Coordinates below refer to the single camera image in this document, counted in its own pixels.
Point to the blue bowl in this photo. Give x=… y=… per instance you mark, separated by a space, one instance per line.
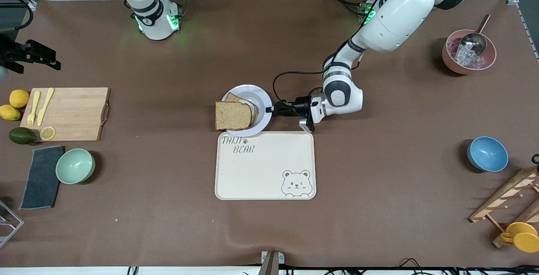
x=488 y=155

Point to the yellow plastic knife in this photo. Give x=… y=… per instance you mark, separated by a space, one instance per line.
x=45 y=106

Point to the dark grey cloth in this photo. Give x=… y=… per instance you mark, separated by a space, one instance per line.
x=42 y=178

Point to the plain brown bread slice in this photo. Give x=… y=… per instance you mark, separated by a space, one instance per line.
x=232 y=116

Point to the wooden cutting board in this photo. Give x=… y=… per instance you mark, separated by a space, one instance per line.
x=76 y=115

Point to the cream bear print tray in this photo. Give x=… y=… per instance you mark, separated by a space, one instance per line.
x=261 y=174

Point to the metal scoop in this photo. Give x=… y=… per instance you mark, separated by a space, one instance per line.
x=473 y=41

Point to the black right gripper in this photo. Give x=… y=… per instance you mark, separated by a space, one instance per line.
x=19 y=52

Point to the wooden peg rack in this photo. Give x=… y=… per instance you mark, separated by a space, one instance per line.
x=490 y=205

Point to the yellow lemon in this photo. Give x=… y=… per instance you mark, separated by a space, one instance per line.
x=19 y=98
x=9 y=113

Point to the yellow plastic fork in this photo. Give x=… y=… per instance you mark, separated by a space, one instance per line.
x=34 y=106

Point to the light green bowl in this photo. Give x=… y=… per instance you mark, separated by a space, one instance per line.
x=75 y=166

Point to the lemon slice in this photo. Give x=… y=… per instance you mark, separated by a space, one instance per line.
x=47 y=133

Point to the pink bowl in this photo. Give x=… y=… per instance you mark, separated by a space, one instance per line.
x=452 y=64

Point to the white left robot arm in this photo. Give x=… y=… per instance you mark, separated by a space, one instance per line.
x=400 y=18

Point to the clear ice cubes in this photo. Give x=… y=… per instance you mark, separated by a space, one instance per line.
x=465 y=58

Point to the yellow cup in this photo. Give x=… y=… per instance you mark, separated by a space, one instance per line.
x=524 y=237

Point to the green avocado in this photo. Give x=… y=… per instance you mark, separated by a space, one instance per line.
x=22 y=136

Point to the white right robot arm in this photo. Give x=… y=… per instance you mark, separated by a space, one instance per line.
x=156 y=24

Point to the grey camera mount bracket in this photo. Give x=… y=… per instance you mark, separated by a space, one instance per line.
x=271 y=264

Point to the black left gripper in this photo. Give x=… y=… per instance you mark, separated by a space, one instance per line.
x=300 y=106

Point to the white round plate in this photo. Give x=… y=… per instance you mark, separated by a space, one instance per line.
x=262 y=98

